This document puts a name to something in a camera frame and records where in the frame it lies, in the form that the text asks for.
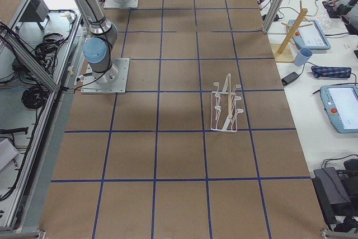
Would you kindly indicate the wooden stand base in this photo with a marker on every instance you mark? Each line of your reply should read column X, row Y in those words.
column 282, row 52

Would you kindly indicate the blue cup on desk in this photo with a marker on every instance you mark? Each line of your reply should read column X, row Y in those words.
column 302, row 56

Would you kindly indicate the teach pendant tablet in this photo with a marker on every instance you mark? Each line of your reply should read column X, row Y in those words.
column 340, row 104
column 311, row 36

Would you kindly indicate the white wire cup rack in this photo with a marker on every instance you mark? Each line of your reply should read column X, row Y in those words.
column 224, row 110

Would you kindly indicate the blue plaid pencil case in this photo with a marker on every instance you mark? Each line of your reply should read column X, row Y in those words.
column 331, row 72

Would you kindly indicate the far teach pendant tablet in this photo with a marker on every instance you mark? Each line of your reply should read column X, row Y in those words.
column 311, row 36

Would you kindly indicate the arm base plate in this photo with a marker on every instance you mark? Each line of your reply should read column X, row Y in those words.
column 121, row 4
column 113, row 81

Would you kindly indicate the near teach pendant tablet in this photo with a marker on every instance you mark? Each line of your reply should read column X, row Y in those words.
column 340, row 104

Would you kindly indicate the black power adapter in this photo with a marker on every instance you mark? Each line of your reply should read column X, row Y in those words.
column 288, row 79

